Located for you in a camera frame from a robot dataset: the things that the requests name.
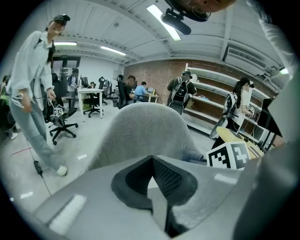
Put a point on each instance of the black office chair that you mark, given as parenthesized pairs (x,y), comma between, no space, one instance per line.
(63,126)
(93,103)
(121,93)

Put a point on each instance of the white office desk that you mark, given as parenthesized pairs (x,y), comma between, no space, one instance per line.
(90,91)

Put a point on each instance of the grey green armchair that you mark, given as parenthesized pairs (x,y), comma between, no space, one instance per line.
(145,131)

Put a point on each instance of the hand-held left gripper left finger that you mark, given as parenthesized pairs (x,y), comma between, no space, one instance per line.
(93,206)

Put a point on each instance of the white shelving unit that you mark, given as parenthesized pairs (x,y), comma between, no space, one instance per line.
(206,89)

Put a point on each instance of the white air conditioner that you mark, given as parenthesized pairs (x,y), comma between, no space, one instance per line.
(245,58)

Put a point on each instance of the wooden desk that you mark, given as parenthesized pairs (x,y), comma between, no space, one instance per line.
(151,96)

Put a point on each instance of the laptop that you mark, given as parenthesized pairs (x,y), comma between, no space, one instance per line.
(150,89)

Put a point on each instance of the dark blue wiping cloth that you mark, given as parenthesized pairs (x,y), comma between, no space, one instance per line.
(193,155)

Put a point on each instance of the black double door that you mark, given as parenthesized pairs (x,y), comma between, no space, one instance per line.
(65,63)

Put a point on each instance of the person's right forearm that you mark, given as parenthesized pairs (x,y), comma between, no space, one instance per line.
(277,143)

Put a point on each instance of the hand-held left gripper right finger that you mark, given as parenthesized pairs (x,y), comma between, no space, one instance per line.
(211,199)

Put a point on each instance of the person's face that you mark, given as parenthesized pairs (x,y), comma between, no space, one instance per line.
(220,5)

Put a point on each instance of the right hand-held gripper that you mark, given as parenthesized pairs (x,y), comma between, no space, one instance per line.
(222,157)

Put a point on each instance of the long ceiling light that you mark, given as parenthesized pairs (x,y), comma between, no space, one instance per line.
(113,50)
(65,43)
(164,23)

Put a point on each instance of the black head-worn camera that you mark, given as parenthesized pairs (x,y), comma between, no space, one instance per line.
(175,23)

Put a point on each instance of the dark waste bin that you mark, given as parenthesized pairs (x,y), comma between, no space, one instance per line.
(114,103)

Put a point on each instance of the person's cream shirt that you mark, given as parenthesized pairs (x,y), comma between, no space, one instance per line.
(269,199)

